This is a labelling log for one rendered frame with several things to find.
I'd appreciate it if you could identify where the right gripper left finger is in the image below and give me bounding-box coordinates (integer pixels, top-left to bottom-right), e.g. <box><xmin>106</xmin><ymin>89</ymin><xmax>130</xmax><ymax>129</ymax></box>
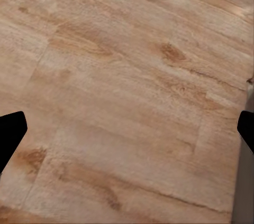
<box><xmin>0</xmin><ymin>111</ymin><xmax>28</xmax><ymax>174</ymax></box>

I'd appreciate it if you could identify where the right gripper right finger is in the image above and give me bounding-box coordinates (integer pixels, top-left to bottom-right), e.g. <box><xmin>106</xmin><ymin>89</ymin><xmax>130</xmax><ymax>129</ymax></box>
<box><xmin>237</xmin><ymin>110</ymin><xmax>254</xmax><ymax>153</ymax></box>

